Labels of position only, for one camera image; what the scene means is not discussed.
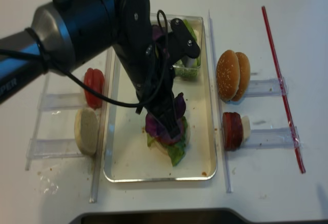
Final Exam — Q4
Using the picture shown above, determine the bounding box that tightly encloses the red meat patty stack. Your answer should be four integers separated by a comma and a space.
222, 112, 243, 151

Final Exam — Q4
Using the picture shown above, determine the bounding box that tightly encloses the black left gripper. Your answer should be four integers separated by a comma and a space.
136, 54, 181, 139

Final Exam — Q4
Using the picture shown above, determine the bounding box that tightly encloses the purple cabbage leaf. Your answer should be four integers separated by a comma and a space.
145, 92, 189, 146

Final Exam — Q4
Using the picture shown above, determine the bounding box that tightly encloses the clear bun rail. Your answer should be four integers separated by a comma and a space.
244, 78, 288, 97
25, 139, 83, 171

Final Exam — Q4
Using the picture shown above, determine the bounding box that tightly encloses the clear right side rail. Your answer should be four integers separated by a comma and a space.
208, 10, 233, 194

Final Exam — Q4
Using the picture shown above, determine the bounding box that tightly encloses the red plastic strip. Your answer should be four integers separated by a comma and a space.
261, 6, 306, 174

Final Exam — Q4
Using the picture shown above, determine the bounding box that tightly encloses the clear bun bottom rail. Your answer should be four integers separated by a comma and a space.
25, 139, 83, 171

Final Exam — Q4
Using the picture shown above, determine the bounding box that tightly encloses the clear patty rail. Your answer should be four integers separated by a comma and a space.
240, 127, 300, 149

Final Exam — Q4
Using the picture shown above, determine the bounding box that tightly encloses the clear salad container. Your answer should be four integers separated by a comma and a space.
152, 18, 201, 69

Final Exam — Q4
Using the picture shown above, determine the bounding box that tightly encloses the clear tomato rail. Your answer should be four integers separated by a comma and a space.
38, 93, 87, 111

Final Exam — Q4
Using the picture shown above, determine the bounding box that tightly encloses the bun bottom on tray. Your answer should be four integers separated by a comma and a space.
153, 123, 190, 155

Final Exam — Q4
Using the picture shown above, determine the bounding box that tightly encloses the clear left side rail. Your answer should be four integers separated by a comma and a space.
89, 48, 115, 203

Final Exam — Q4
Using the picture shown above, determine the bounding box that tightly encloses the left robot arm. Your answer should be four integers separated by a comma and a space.
1, 0, 200, 138

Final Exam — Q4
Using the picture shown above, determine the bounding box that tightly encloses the green lettuce on burger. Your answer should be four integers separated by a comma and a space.
147, 133, 186, 166

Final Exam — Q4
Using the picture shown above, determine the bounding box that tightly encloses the tomato slice stack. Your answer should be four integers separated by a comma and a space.
84, 68, 105, 109

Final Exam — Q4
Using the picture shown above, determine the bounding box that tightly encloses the white bun bottom upright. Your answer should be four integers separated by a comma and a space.
74, 108, 98, 156

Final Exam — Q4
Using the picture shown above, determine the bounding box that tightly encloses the metal tray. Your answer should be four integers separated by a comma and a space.
103, 47, 218, 183

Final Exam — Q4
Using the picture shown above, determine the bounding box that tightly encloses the sesame bun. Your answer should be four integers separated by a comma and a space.
232, 52, 251, 101
216, 50, 240, 101

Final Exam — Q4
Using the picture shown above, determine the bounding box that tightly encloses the dark monitor edge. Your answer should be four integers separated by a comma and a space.
70, 209, 251, 223

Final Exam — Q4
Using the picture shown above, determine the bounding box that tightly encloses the front sesame bun top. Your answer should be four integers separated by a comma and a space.
216, 50, 240, 101

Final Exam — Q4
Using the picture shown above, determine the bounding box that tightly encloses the rear sesame bun top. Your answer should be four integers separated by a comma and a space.
232, 52, 251, 101

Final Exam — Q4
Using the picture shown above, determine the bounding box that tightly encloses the purple cabbage in container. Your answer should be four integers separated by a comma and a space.
150, 25, 169, 60

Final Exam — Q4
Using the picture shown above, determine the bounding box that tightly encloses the green lettuce in container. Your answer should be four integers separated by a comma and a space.
173, 19, 201, 79

